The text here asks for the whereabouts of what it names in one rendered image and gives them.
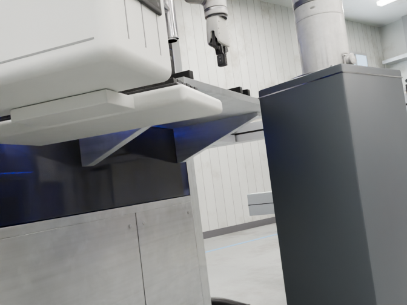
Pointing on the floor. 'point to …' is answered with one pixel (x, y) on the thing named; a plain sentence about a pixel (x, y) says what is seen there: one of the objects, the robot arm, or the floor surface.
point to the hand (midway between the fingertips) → (221, 60)
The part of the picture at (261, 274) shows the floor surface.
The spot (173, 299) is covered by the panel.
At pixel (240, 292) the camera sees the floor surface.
